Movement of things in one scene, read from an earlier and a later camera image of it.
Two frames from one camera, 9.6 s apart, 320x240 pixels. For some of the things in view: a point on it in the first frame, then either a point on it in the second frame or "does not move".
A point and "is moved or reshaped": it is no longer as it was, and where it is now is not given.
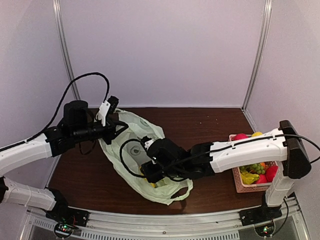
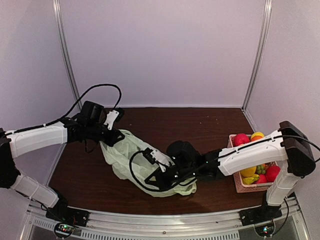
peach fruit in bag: x=240 y=136 does not move
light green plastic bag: x=126 y=153 is moved or reshaped
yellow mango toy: x=152 y=184 to x=248 y=172
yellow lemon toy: x=257 y=134 does not move
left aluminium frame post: x=72 y=73 does not move
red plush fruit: x=271 y=172 does not move
